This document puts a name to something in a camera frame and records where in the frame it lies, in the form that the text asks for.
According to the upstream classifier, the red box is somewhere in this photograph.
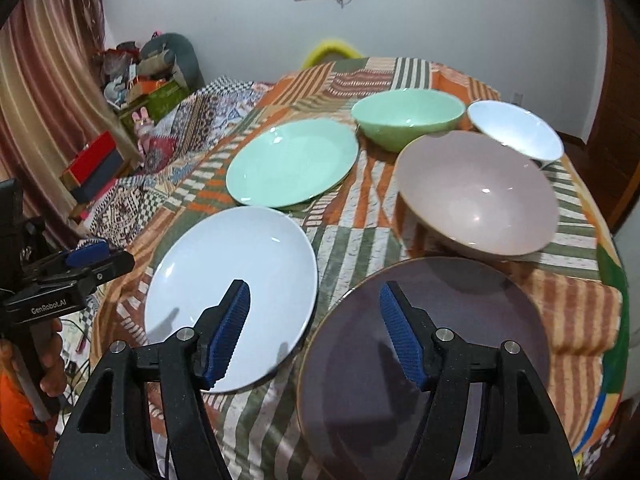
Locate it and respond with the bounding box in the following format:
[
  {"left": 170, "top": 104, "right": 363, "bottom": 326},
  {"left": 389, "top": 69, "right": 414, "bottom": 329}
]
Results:
[{"left": 60, "top": 131, "right": 123, "bottom": 186}]

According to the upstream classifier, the yellow chair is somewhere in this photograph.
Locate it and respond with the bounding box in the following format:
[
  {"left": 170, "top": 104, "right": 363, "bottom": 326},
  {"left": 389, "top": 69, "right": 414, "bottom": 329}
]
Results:
[{"left": 302, "top": 37, "right": 363, "bottom": 68}]

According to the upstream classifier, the pink plate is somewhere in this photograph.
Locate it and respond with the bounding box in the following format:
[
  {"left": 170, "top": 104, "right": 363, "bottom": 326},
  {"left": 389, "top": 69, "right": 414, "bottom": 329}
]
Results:
[{"left": 298, "top": 256, "right": 552, "bottom": 480}]

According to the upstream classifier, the pink bunny toy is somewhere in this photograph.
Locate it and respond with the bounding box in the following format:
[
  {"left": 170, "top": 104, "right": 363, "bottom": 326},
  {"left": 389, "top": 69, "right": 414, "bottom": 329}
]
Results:
[{"left": 131, "top": 107, "right": 157, "bottom": 153}]

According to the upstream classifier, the white brown-spotted bowl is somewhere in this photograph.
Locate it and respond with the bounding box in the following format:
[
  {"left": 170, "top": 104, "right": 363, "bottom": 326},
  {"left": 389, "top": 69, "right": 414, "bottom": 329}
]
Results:
[{"left": 467, "top": 100, "right": 565, "bottom": 167}]

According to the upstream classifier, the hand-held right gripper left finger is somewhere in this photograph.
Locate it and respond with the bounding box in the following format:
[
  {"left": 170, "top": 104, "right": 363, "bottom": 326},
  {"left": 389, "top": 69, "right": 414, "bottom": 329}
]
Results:
[{"left": 50, "top": 279, "right": 252, "bottom": 480}]

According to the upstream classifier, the grey stuffed toy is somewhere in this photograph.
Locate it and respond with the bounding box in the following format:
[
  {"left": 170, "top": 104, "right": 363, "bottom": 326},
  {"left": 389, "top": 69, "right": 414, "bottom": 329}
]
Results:
[{"left": 139, "top": 32, "right": 205, "bottom": 91}]

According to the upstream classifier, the pink bowl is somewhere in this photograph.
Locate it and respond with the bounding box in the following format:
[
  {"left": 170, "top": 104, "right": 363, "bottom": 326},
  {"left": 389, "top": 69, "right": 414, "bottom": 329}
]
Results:
[{"left": 393, "top": 130, "right": 561, "bottom": 261}]

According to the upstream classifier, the patterned patchwork blanket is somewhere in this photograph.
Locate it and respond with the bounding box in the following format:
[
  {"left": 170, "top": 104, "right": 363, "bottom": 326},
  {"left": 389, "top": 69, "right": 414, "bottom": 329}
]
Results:
[{"left": 75, "top": 75, "right": 281, "bottom": 261}]

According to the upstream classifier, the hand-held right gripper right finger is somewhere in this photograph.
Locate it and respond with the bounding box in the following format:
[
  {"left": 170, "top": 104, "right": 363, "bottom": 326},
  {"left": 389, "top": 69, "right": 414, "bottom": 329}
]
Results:
[{"left": 379, "top": 281, "right": 581, "bottom": 480}]

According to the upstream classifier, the striped brown curtain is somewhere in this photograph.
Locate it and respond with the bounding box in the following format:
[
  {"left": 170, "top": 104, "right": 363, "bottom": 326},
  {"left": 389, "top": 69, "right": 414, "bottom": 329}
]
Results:
[{"left": 0, "top": 0, "right": 141, "bottom": 241}]

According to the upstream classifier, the brown wooden door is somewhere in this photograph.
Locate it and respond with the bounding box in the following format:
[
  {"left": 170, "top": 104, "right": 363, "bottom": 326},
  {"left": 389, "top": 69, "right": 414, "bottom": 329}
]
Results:
[{"left": 582, "top": 0, "right": 640, "bottom": 226}]

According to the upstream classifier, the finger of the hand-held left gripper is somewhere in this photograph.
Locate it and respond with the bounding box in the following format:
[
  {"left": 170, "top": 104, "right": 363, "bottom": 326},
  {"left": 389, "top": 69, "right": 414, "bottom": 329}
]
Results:
[
  {"left": 35, "top": 251, "right": 137, "bottom": 292},
  {"left": 20, "top": 240, "right": 110, "bottom": 277}
]

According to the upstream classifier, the orange striped patchwork tablecloth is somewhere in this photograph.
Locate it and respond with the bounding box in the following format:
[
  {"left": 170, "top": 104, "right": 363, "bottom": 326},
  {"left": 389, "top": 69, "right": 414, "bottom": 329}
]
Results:
[{"left": 90, "top": 55, "right": 631, "bottom": 480}]

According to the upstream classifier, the dark blue box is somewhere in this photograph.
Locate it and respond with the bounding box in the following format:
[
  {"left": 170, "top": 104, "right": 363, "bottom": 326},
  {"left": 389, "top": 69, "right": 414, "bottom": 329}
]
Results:
[{"left": 70, "top": 152, "right": 127, "bottom": 207}]

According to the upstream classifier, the green plate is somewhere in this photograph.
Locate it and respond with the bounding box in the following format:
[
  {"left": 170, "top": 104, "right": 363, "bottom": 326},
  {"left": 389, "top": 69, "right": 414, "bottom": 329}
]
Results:
[{"left": 226, "top": 119, "right": 360, "bottom": 209}]

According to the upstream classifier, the person's left hand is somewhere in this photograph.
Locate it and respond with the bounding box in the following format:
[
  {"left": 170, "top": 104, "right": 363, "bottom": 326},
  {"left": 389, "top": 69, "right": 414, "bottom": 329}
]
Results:
[{"left": 32, "top": 317, "right": 67, "bottom": 412}]

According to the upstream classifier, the green box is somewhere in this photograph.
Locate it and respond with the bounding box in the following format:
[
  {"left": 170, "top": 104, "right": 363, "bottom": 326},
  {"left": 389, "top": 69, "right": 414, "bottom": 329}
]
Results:
[{"left": 119, "top": 80, "right": 191, "bottom": 133}]

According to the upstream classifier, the white plate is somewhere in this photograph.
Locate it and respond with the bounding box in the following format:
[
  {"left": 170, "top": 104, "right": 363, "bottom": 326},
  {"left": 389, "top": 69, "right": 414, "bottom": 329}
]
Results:
[{"left": 144, "top": 206, "right": 319, "bottom": 394}]

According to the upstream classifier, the green bowl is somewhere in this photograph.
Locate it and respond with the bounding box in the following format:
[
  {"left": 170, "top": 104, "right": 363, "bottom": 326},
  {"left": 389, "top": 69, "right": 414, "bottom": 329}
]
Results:
[{"left": 351, "top": 88, "right": 466, "bottom": 152}]

